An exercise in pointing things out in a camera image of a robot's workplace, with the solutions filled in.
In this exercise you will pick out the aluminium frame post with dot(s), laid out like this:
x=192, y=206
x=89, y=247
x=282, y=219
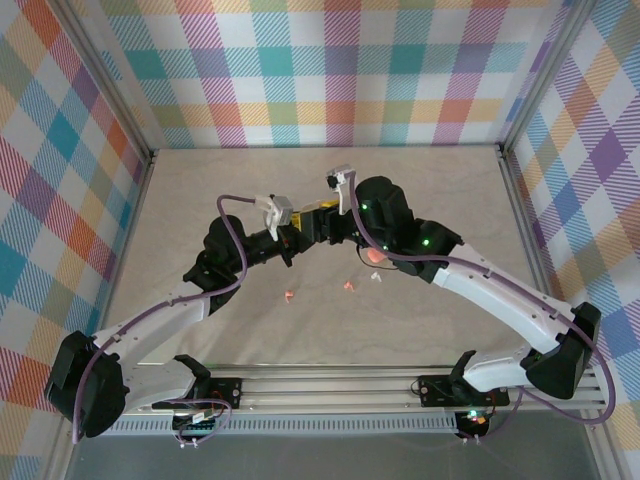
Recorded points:
x=111, y=75
x=546, y=75

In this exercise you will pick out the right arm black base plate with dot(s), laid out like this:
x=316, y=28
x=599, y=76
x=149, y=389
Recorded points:
x=435, y=392

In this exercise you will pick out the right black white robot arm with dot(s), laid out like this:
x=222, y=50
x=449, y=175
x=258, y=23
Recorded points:
x=490, y=290

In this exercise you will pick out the orange earbud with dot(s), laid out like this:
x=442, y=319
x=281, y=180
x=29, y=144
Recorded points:
x=349, y=286
x=288, y=295

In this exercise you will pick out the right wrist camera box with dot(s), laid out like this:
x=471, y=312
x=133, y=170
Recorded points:
x=340, y=176

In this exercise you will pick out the orange earbud charging case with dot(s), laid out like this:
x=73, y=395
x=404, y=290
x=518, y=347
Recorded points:
x=375, y=257

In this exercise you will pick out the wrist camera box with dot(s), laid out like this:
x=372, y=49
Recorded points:
x=281, y=210
x=340, y=176

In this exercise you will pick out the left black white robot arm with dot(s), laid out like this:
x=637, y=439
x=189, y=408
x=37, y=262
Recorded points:
x=160, y=316

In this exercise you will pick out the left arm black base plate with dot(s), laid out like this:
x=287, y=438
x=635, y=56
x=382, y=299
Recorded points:
x=227, y=392

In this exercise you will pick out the aluminium mounting rail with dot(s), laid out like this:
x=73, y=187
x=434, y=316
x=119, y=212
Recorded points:
x=325, y=395

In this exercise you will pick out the white earbud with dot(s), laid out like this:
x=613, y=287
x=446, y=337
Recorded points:
x=375, y=276

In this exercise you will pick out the aluminium side rail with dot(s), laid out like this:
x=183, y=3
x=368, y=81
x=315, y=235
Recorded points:
x=131, y=225
x=522, y=225

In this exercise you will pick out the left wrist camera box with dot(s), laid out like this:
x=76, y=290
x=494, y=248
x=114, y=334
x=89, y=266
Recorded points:
x=281, y=210

